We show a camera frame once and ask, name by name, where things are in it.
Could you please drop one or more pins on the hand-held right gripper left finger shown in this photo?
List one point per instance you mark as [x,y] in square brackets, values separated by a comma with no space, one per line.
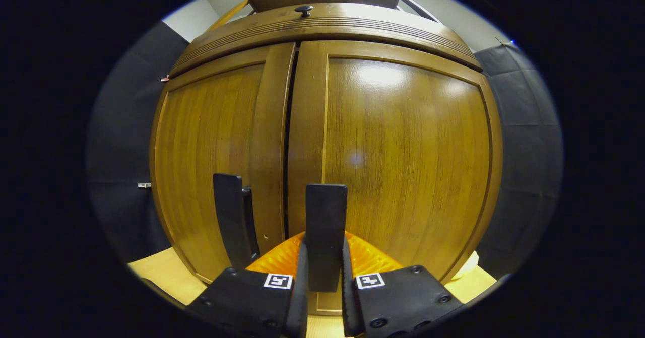
[301,297]

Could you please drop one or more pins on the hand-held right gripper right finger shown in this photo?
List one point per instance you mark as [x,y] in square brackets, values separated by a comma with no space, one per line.
[347,302]

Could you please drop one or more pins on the wooden double-door shoe cabinet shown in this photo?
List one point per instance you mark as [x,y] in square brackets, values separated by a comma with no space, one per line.
[327,28]

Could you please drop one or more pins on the wooden cabinet drawer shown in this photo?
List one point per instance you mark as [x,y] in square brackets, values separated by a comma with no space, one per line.
[352,20]

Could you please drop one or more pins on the pale yellow object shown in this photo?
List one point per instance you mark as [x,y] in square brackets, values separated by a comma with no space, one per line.
[467,266]

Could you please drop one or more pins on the black backdrop cloth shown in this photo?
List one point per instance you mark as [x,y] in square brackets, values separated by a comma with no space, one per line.
[524,151]

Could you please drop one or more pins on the black drawer knob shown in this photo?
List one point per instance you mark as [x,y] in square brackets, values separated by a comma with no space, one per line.
[304,10]

